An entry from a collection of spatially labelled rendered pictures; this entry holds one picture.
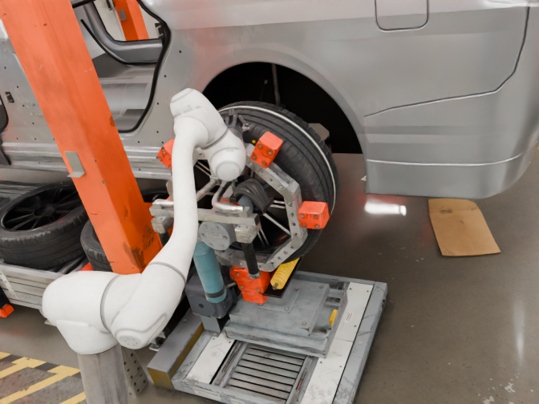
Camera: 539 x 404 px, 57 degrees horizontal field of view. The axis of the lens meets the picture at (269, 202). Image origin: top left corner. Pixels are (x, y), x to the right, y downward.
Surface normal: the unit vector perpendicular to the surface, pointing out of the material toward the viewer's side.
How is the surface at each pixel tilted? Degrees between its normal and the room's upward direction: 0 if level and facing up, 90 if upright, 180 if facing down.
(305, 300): 0
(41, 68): 90
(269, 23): 90
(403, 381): 0
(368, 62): 90
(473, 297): 0
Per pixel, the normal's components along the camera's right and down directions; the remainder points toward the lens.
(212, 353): -0.18, -0.84
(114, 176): 0.90, 0.07
